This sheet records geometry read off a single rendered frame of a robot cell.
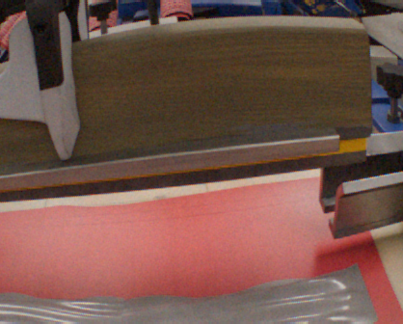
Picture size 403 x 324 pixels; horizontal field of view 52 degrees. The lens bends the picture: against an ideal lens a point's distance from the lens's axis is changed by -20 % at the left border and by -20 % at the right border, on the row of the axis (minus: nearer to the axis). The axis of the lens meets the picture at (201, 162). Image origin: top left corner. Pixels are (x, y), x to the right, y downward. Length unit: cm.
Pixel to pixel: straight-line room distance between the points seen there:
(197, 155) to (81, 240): 19
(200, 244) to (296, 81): 18
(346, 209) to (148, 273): 16
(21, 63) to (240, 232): 24
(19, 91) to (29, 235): 22
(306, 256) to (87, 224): 20
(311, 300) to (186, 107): 15
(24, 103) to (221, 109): 11
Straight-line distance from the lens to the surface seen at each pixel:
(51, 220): 45
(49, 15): 22
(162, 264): 38
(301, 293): 33
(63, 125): 25
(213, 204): 43
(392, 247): 38
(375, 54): 58
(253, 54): 26
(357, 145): 31
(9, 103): 26
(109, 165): 26
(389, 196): 35
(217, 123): 27
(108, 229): 42
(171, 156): 26
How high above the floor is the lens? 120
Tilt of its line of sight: 29 degrees down
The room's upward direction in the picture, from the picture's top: 7 degrees counter-clockwise
